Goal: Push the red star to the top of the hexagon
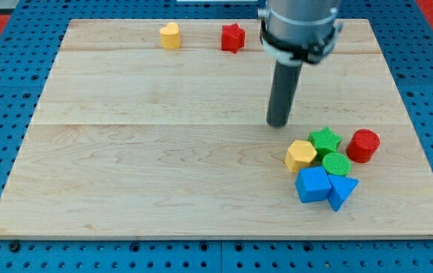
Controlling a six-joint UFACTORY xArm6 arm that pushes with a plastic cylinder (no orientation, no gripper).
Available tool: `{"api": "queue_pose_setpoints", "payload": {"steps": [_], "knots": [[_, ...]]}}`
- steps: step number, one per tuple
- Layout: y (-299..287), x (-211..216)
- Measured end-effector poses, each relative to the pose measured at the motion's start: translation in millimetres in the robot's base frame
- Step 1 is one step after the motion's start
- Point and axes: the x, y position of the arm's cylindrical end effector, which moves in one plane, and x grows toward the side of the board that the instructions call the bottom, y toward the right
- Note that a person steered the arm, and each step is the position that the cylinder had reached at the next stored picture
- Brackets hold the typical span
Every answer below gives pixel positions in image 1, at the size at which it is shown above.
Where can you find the green star block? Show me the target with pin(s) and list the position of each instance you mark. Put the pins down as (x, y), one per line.
(324, 141)

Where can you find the green cylinder block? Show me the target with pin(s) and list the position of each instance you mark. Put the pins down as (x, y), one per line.
(336, 163)

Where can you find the blue triangle block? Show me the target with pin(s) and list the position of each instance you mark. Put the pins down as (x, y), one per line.
(341, 188)

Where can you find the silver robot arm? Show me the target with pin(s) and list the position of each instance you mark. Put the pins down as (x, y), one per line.
(295, 32)

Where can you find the yellow hexagon block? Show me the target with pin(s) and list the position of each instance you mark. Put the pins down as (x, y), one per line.
(300, 154)

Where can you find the yellow heart block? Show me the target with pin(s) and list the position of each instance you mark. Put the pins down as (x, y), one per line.
(170, 36)

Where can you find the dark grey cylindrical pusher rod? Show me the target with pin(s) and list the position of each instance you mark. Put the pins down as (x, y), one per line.
(283, 88)

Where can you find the blue cube block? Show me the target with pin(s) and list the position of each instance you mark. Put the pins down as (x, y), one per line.
(312, 184)

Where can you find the red star block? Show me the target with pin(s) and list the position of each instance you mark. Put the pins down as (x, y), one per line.
(233, 38)

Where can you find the wooden board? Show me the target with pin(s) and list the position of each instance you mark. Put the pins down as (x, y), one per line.
(130, 141)

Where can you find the red cylinder block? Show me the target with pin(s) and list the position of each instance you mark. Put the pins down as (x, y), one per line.
(363, 145)

